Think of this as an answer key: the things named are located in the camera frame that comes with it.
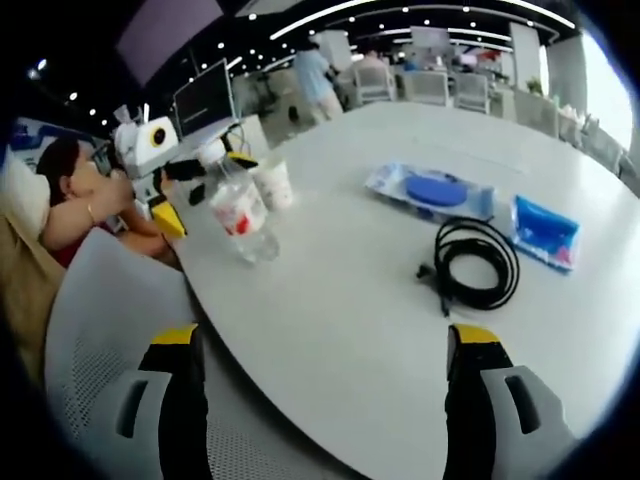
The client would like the white office chair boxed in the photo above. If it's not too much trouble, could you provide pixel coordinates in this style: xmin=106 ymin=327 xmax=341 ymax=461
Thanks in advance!
xmin=403 ymin=69 xmax=450 ymax=107
xmin=453 ymin=73 xmax=490 ymax=115
xmin=353 ymin=64 xmax=397 ymax=105

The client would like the clear packet with blue disc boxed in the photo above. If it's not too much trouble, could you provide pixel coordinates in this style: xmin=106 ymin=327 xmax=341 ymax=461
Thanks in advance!
xmin=363 ymin=159 xmax=497 ymax=222

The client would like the hanging grey screen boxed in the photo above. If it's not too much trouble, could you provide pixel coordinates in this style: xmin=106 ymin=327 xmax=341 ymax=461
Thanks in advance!
xmin=116 ymin=0 xmax=225 ymax=87

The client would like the grey table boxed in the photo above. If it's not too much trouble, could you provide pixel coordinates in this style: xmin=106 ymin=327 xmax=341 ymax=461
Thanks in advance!
xmin=167 ymin=102 xmax=640 ymax=480

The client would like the black cable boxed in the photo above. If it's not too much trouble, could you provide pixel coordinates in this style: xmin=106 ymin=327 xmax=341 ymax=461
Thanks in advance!
xmin=416 ymin=216 xmax=522 ymax=317

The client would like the dark monitor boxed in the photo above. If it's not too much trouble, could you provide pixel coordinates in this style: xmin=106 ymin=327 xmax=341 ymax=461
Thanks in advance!
xmin=171 ymin=57 xmax=237 ymax=142

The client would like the white paper cup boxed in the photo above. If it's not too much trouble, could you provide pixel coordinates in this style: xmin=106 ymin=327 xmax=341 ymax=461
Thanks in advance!
xmin=251 ymin=158 xmax=297 ymax=212

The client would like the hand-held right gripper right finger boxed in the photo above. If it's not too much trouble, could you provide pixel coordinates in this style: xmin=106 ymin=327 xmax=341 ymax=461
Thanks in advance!
xmin=443 ymin=323 xmax=577 ymax=480

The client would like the beige cloth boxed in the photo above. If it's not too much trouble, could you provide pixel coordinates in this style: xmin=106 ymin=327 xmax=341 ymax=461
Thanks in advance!
xmin=0 ymin=213 xmax=68 ymax=384

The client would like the white mesh chair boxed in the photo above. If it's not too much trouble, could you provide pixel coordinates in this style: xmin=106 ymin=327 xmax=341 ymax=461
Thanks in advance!
xmin=43 ymin=231 xmax=361 ymax=480

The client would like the blue cloth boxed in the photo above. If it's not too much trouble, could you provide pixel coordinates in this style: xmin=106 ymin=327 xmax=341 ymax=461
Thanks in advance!
xmin=508 ymin=193 xmax=582 ymax=275

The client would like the white cloth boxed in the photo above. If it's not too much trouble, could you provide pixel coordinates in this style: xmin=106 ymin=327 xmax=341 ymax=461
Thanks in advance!
xmin=0 ymin=156 xmax=52 ymax=237

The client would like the person's left hand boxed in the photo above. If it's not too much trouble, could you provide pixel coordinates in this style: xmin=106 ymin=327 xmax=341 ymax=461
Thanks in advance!
xmin=98 ymin=168 xmax=135 ymax=212

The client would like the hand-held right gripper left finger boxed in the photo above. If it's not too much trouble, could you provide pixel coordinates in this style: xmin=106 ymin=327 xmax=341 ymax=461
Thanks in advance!
xmin=114 ymin=323 xmax=211 ymax=480

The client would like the clear plastic bottle red label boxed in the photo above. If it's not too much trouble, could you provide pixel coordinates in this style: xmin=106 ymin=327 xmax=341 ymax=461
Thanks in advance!
xmin=198 ymin=143 xmax=282 ymax=267

